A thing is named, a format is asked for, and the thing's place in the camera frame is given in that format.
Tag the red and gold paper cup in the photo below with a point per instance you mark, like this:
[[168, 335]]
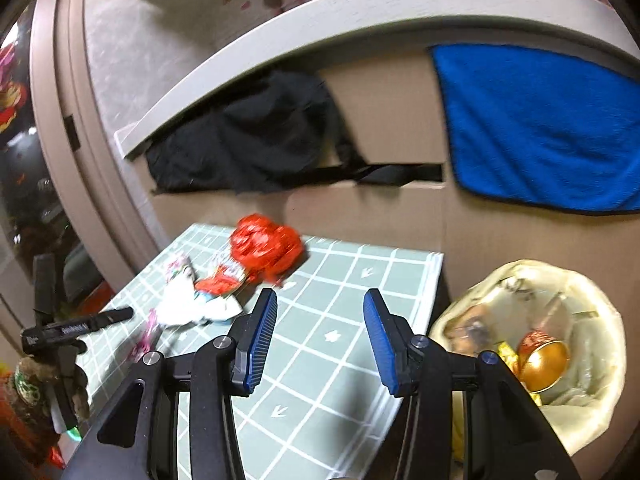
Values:
[[545, 365]]

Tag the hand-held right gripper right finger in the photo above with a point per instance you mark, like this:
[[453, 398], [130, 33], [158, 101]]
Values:
[[382, 345]]

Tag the red snack wrapper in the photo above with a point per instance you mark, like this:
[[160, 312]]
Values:
[[225, 280]]

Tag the black cloth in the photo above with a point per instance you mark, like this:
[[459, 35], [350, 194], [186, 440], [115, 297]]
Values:
[[250, 145]]

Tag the white kitchen countertop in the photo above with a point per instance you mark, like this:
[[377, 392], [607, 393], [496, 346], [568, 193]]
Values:
[[300, 45]]

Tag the pink candy wrapper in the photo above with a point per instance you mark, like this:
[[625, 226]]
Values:
[[147, 332]]

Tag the brown door frame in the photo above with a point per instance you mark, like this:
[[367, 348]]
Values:
[[100, 210]]

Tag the gold foil wrapper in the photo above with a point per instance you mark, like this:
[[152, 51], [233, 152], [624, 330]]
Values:
[[506, 352]]

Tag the white tissue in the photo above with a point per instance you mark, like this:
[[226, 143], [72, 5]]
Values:
[[200, 307]]

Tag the festive window sticker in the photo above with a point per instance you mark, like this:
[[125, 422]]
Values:
[[12, 105]]

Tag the red plastic bag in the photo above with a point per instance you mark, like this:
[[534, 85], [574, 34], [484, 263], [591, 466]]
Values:
[[260, 245]]

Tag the white patterned wrapper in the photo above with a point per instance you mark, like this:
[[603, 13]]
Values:
[[177, 267]]

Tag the white bin yellow bag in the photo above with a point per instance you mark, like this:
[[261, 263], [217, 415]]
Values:
[[600, 320]]

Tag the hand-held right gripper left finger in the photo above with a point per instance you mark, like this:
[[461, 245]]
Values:
[[260, 340]]

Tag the clear plastic bottle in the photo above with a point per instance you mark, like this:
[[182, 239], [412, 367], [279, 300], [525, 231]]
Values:
[[470, 330]]

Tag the green grid table mat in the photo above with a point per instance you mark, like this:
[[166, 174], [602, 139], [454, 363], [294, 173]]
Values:
[[340, 300]]

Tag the blue towel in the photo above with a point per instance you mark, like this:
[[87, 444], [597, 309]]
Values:
[[525, 125]]

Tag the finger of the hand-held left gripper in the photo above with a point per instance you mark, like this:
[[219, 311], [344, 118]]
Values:
[[112, 317], [45, 285]]

